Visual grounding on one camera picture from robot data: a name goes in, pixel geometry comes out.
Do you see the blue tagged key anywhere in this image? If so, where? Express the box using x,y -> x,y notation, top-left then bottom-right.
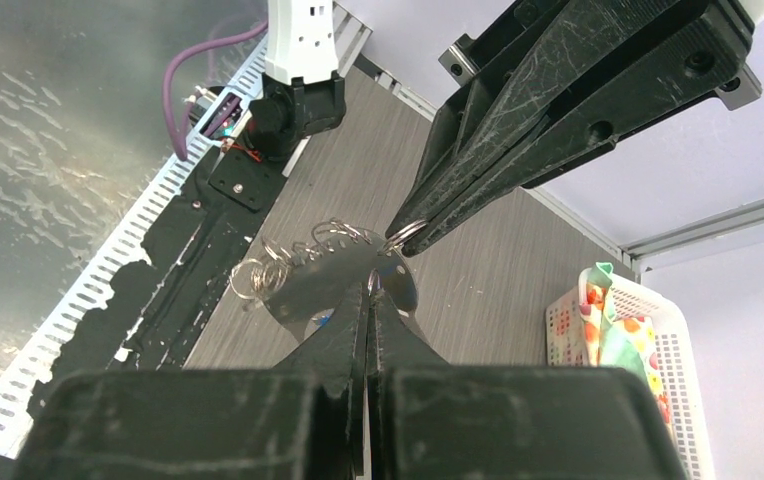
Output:
309,267 -> 383,330

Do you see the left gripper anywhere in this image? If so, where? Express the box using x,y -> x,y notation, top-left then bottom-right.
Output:
385,0 -> 764,260

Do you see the white cable duct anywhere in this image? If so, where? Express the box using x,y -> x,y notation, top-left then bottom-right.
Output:
0,6 -> 374,472

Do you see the white plastic basket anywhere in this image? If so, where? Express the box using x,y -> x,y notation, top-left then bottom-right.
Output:
545,262 -> 716,479

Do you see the metal key organizer plate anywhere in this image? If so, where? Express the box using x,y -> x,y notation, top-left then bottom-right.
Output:
229,218 -> 418,342

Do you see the floral cloth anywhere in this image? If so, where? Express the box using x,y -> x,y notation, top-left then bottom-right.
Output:
578,262 -> 673,430

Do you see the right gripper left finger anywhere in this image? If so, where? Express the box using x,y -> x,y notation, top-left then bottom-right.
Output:
13,283 -> 369,479

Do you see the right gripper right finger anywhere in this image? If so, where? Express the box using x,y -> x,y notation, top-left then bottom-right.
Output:
366,291 -> 686,479

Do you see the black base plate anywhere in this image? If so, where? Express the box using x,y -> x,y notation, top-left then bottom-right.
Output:
0,147 -> 286,478

